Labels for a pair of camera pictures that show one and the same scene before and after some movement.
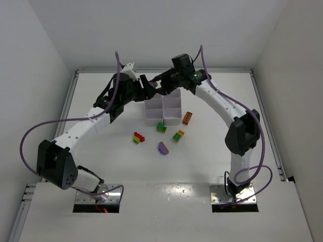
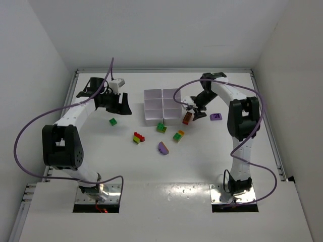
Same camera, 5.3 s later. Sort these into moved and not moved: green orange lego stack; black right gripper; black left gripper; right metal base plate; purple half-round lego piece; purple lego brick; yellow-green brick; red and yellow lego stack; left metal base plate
Moved: purple lego brick; black right gripper; black left gripper
Not moved: green orange lego stack; right metal base plate; left metal base plate; purple half-round lego piece; yellow-green brick; red and yellow lego stack
